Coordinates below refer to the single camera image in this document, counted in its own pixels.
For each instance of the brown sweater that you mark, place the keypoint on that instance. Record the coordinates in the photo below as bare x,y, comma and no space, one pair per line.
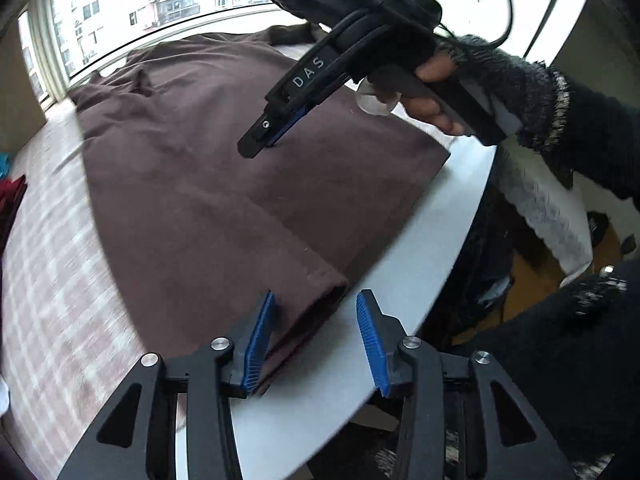
225,160

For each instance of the teal garment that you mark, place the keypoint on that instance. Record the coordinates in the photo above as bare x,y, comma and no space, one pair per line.
4,165

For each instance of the dark red garment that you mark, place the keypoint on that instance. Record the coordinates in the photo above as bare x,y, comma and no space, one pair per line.
10,200

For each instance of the white window frame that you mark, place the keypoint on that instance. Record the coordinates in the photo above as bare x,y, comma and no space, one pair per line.
42,45

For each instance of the pink plaid blanket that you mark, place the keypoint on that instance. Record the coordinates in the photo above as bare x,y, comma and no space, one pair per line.
60,285

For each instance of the white garment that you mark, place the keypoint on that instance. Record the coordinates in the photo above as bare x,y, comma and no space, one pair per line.
3,395

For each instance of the person's right hand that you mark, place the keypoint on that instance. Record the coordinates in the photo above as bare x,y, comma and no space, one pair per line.
435,67

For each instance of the person's black speckled top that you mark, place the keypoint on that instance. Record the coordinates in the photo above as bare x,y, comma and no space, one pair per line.
550,360

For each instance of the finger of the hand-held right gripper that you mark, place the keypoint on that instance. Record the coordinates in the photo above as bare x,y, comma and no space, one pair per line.
260,132

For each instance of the person's right forearm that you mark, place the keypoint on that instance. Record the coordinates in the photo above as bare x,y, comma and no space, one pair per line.
600,125

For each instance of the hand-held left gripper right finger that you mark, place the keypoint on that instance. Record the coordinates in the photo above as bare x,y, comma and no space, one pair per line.
372,345

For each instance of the white lace cloth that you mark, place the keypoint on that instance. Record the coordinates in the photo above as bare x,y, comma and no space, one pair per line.
540,210

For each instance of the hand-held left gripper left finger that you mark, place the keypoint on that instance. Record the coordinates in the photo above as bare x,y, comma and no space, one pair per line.
260,340

